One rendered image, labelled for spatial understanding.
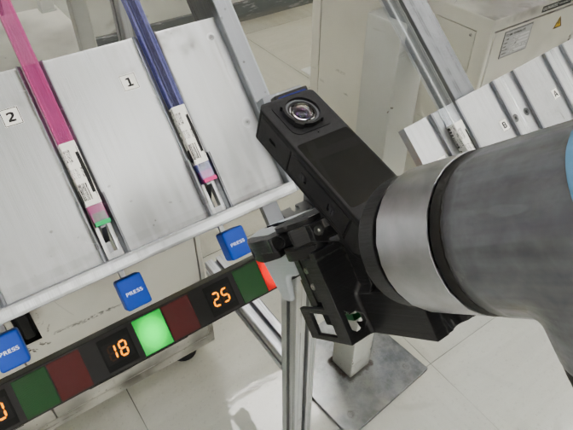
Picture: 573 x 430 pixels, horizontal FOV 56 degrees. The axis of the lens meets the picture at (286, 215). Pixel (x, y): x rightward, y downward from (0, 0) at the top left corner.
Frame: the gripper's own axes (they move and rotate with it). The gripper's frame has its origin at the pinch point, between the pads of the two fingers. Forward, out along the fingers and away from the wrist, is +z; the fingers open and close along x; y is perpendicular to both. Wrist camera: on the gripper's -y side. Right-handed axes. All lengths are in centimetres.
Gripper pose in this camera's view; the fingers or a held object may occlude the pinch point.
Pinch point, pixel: (265, 232)
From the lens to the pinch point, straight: 45.6
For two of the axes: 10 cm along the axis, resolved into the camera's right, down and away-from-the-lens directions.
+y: 3.9, 9.2, 0.7
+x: 8.2, -3.8, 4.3
